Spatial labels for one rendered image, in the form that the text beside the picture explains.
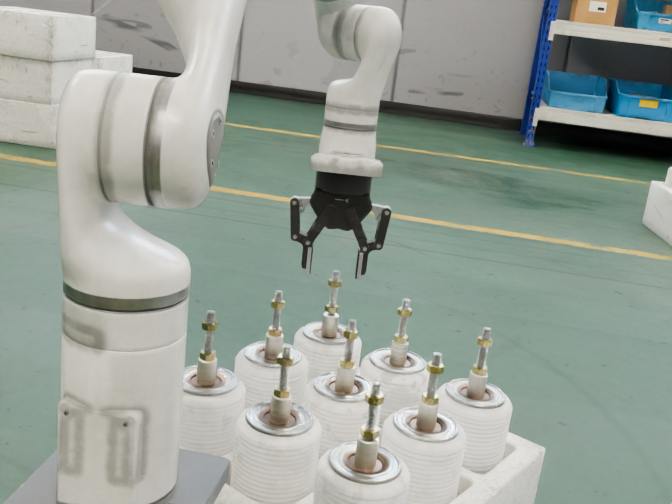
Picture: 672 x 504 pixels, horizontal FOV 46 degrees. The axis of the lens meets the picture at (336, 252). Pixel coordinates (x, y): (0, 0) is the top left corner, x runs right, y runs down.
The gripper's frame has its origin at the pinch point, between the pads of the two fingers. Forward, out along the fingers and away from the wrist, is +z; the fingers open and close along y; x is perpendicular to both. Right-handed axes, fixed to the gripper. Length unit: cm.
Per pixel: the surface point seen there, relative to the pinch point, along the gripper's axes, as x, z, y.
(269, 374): 13.8, 10.8, 6.8
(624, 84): -448, -12, -193
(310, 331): 0.6, 9.8, 2.2
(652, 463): -18, 35, -60
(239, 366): 11.9, 11.1, 10.8
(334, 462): 33.8, 10.2, -1.5
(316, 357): 4.5, 12.0, 1.0
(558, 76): -458, -11, -150
